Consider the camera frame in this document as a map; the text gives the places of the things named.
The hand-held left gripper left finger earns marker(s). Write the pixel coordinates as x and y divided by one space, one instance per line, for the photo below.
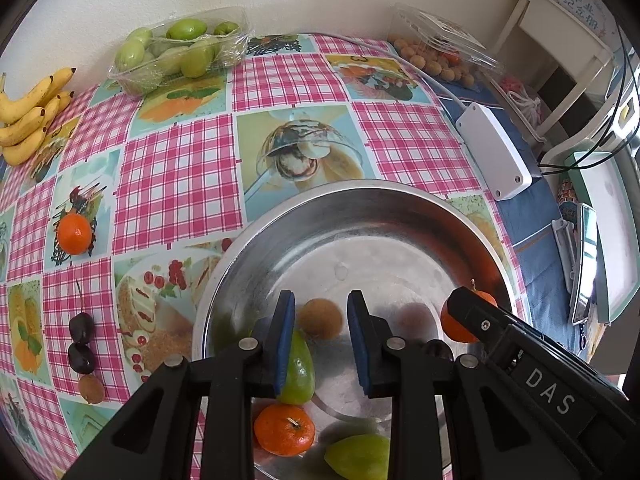
285 345

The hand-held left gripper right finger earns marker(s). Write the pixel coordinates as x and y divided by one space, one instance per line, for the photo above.
357 340

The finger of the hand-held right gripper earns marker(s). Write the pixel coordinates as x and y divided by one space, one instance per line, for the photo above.
475 317

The green mango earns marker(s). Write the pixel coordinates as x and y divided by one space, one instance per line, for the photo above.
300 375
360 457

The brown kiwi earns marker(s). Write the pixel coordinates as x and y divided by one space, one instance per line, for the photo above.
91 389
321 317

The dark purple plum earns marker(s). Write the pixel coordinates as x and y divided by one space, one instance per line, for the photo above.
81 327
81 358
439 349

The orange tangerine with stem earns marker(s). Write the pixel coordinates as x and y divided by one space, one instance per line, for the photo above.
282 430

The round metal plate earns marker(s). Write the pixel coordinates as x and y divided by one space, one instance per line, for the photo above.
350 240

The silver tablet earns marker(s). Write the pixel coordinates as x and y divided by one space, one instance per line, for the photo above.
582 270

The green framed board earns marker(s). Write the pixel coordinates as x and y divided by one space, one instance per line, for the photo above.
615 220

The white power adapter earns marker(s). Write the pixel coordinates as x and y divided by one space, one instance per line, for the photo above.
492 150

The pink checkered picture tablecloth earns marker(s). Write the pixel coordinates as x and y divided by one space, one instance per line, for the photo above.
175 175

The white mesh bag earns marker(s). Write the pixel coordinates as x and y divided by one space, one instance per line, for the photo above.
520 95

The clear box of longans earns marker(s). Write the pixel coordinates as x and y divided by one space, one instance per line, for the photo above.
440 50

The clear tray of green jujubes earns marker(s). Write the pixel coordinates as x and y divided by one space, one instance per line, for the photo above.
150 60

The yellow banana bunch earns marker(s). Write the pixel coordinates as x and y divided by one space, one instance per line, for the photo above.
25 130

